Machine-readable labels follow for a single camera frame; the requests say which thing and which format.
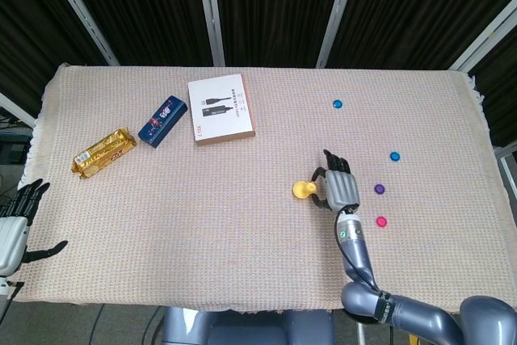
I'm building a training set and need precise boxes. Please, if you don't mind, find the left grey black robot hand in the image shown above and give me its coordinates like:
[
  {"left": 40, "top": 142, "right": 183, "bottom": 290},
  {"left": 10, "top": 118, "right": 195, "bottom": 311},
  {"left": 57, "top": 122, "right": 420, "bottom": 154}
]
[{"left": 0, "top": 178, "right": 69, "bottom": 278}]

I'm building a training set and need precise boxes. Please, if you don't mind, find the beige woven tablecloth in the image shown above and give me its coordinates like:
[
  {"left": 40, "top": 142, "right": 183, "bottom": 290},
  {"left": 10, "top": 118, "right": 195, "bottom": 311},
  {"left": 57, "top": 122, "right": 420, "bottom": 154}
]
[{"left": 7, "top": 62, "right": 509, "bottom": 315}]

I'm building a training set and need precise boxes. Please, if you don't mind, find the dark pleated curtain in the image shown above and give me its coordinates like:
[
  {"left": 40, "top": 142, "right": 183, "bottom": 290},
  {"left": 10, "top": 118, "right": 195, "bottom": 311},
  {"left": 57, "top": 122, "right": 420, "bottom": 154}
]
[{"left": 0, "top": 0, "right": 517, "bottom": 148}]

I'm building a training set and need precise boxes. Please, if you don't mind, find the gold foil snack package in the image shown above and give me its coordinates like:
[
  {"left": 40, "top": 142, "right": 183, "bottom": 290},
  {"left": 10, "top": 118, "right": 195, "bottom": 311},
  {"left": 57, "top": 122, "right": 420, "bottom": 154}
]
[{"left": 71, "top": 128, "right": 138, "bottom": 180}]

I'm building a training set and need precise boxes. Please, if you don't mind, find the dark blue printed box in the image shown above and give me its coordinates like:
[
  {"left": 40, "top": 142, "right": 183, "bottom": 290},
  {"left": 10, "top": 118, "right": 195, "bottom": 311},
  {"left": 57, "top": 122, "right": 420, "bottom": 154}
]
[{"left": 137, "top": 95, "right": 189, "bottom": 149}]

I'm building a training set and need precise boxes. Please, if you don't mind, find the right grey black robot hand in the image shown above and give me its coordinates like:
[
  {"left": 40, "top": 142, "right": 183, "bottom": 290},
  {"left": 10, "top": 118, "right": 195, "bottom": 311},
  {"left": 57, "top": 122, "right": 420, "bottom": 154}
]
[{"left": 308, "top": 149, "right": 362, "bottom": 213}]

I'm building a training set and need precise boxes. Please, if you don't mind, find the white cardboard cable box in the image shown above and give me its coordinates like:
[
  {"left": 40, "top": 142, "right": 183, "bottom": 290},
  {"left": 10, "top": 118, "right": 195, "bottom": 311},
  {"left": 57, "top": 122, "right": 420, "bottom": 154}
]
[{"left": 187, "top": 74, "right": 257, "bottom": 146}]

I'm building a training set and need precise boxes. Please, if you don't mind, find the white metal frame post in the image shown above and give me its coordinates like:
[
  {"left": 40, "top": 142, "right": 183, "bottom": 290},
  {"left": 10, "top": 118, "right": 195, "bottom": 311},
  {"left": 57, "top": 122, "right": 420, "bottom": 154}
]
[
  {"left": 39, "top": 0, "right": 120, "bottom": 67},
  {"left": 447, "top": 0, "right": 517, "bottom": 73},
  {"left": 194, "top": 0, "right": 226, "bottom": 67},
  {"left": 315, "top": 0, "right": 363, "bottom": 69}
]

